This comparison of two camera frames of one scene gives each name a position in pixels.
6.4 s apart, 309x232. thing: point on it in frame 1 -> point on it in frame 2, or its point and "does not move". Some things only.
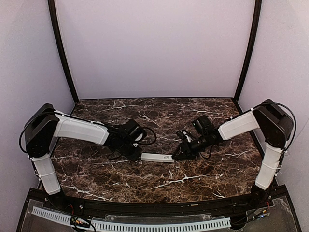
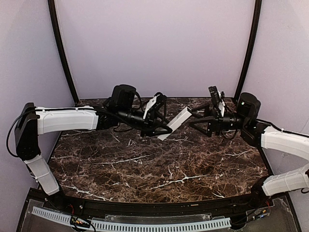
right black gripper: x=186 y=149 -> x=215 y=121
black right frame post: x=250 y=50 does not move
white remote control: x=157 y=157 -> x=177 y=122
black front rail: x=78 y=209 does not move
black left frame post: x=62 y=49 does not move
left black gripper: x=132 y=153 -> x=149 y=123
